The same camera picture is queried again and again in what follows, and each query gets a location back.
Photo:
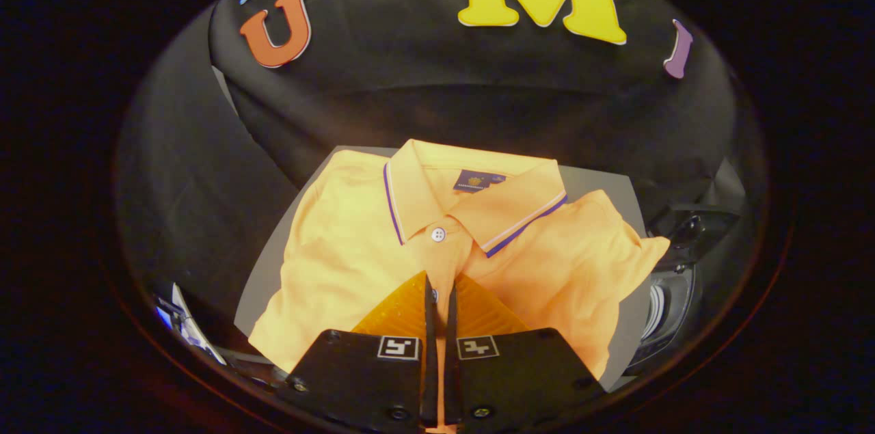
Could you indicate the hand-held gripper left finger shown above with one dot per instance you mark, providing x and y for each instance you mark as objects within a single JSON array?
[{"x": 369, "y": 379}]

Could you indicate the beige cabinet with dark top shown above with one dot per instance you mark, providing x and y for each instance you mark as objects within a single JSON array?
[{"x": 263, "y": 283}]

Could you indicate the white and blue board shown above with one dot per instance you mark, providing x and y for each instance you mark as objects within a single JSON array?
[{"x": 188, "y": 328}]

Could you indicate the orange polo shirt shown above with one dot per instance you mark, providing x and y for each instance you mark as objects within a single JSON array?
[{"x": 342, "y": 263}]

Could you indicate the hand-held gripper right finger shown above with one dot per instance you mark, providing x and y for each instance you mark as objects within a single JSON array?
[{"x": 513, "y": 379}]

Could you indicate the grey washing machine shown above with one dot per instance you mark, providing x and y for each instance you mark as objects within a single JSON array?
[{"x": 673, "y": 311}]

